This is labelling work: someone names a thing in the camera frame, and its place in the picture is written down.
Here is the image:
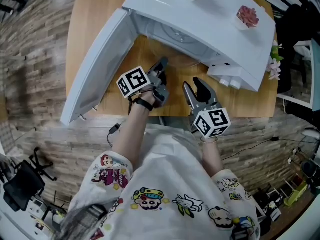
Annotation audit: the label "white desk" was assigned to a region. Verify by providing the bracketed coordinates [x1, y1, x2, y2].
[276, 37, 320, 110]

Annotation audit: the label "person's right forearm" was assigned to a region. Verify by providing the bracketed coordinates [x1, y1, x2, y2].
[199, 135, 225, 179]

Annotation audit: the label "person's grey trousers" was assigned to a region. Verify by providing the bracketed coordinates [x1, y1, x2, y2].
[158, 116, 196, 135]

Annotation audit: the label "white microwave door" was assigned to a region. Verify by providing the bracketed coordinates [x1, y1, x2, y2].
[60, 7, 139, 127]

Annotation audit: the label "white microwave oven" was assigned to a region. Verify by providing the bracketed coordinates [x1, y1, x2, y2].
[121, 0, 277, 93]

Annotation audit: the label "gold bangle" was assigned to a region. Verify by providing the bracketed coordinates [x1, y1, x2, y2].
[199, 136, 219, 145]

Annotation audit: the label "person's left forearm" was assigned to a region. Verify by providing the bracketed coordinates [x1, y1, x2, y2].
[111, 90, 157, 170]

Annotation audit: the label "black office chair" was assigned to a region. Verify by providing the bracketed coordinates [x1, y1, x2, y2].
[2, 147, 59, 213]
[274, 3, 316, 95]

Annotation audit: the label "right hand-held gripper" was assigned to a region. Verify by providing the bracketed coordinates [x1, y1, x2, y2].
[183, 76, 231, 139]

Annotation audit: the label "black wristband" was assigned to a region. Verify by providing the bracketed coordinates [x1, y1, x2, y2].
[133, 97, 154, 112]

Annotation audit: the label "round glass turntable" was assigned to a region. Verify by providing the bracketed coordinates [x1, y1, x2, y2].
[147, 21, 214, 69]

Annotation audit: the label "black power adapter cable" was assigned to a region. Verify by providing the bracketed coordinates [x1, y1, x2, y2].
[106, 123, 123, 148]
[221, 135, 320, 161]

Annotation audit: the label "lime green rack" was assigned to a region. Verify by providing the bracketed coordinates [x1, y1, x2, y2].
[283, 181, 309, 208]

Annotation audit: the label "white cartoon print shirt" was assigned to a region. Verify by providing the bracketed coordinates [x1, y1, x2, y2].
[61, 123, 261, 240]

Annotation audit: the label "black strap buckle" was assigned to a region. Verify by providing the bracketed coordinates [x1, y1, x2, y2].
[82, 203, 109, 225]

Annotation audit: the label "red succulent in white pot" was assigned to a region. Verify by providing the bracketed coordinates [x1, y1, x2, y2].
[236, 5, 260, 32]

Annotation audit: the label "grey checkered box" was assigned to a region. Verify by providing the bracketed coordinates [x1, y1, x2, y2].
[0, 120, 17, 158]

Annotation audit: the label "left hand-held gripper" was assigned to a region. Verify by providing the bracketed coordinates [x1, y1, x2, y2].
[116, 56, 171, 109]

